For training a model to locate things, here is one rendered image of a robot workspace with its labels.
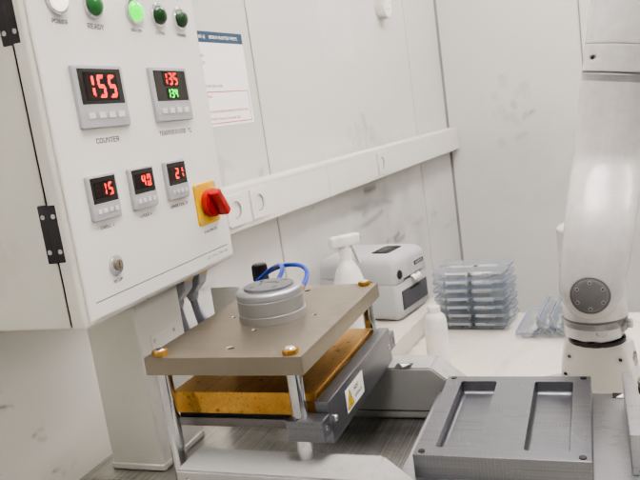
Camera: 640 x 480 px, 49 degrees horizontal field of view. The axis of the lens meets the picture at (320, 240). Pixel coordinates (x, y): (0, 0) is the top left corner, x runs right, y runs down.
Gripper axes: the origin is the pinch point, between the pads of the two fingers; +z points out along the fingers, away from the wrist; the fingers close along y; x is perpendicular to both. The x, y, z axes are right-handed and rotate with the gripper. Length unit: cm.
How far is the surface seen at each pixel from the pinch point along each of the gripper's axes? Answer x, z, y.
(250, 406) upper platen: 45, -22, 24
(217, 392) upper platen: 46, -23, 28
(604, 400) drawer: 18.6, -14.4, -4.9
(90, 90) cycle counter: 48, -56, 37
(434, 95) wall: -191, -54, 108
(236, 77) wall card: -34, -63, 86
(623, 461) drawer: 31.8, -14.3, -9.5
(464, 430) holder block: 32.0, -15.4, 6.4
